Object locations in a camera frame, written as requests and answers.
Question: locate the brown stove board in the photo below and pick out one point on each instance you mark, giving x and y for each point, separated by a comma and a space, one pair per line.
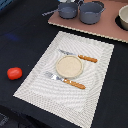
106, 27

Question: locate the grey cooking pot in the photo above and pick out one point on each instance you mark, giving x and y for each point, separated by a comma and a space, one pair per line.
90, 12

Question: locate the fork with wooden handle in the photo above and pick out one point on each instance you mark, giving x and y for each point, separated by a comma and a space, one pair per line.
67, 81

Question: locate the beige bowl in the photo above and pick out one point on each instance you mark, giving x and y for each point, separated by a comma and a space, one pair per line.
123, 14

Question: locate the grey frying pan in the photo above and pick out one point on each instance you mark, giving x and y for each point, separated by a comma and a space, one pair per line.
65, 10

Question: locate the beige round plate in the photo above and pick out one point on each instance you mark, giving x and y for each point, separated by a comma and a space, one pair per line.
69, 66

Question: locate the red sausage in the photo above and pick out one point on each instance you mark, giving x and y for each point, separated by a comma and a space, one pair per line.
14, 73

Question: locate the white woven placemat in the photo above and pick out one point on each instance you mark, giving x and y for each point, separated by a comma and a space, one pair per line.
74, 99

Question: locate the knife with wooden handle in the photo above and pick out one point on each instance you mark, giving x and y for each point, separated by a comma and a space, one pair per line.
80, 56

